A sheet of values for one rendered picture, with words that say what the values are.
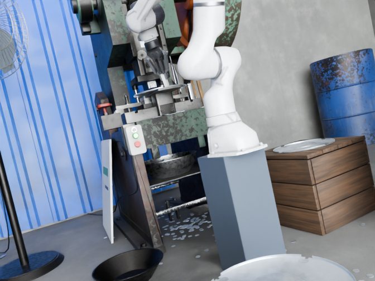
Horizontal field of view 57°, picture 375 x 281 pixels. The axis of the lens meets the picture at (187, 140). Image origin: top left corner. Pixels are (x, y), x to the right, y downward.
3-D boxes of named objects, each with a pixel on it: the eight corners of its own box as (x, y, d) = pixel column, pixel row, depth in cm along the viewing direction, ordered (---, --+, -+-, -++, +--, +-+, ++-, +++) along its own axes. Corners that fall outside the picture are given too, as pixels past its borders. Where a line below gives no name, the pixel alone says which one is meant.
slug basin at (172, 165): (209, 168, 192) (205, 150, 191) (152, 184, 180) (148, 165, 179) (187, 165, 224) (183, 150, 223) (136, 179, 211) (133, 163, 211)
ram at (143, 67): (168, 69, 189) (156, 15, 187) (142, 73, 184) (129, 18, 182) (159, 76, 205) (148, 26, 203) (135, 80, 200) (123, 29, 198)
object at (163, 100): (188, 108, 174) (182, 82, 173) (163, 114, 169) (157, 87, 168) (172, 114, 198) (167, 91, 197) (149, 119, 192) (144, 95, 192)
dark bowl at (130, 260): (176, 278, 136) (172, 261, 135) (100, 308, 125) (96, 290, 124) (155, 256, 163) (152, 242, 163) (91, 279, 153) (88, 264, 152)
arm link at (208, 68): (231, 5, 117) (186, 6, 108) (231, 78, 126) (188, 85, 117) (212, 6, 126) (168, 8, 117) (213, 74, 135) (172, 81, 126)
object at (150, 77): (171, 80, 195) (169, 71, 195) (138, 86, 188) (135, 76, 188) (163, 85, 210) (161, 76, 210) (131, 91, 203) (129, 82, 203)
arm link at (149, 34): (151, 28, 159) (155, 39, 161) (160, 24, 170) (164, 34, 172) (128, 35, 164) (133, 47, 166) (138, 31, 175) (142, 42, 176)
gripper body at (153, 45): (140, 44, 165) (147, 62, 168) (155, 39, 162) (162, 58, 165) (145, 41, 171) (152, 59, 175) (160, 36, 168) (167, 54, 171)
